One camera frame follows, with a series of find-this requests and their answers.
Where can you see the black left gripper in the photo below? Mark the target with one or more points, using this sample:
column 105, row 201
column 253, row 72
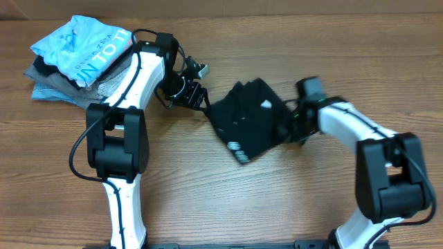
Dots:
column 192, row 97

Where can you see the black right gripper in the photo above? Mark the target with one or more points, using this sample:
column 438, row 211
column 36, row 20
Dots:
column 293, row 139

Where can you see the black t-shirt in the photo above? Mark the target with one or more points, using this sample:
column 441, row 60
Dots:
column 250, row 120

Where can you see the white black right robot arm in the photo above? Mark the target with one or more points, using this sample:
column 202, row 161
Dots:
column 392, row 188

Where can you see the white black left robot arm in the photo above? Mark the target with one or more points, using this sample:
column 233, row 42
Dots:
column 117, row 140

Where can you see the light blue printed t-shirt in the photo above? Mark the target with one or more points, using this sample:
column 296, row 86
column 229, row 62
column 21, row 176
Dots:
column 83, row 48

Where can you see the blue denim jeans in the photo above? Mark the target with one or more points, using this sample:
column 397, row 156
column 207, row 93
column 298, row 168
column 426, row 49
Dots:
column 46, row 93

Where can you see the black folded garment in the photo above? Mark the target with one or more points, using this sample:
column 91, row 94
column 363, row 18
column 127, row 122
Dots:
column 122, row 62

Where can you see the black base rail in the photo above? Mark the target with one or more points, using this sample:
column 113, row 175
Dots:
column 235, row 245

